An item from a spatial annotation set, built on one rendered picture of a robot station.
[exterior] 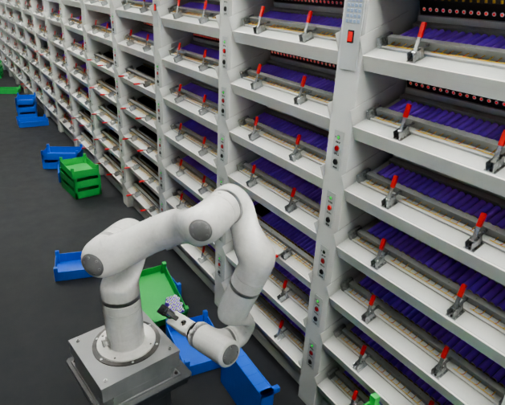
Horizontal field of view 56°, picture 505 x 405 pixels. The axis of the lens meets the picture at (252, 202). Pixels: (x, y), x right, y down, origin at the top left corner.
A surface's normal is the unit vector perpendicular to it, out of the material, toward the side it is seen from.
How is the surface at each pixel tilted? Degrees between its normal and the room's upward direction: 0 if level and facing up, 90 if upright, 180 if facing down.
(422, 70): 111
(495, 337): 21
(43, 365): 0
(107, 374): 2
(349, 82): 90
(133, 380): 90
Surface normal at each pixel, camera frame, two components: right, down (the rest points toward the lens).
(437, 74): -0.80, 0.50
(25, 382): 0.05, -0.91
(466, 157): -0.26, -0.78
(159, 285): 0.25, -0.70
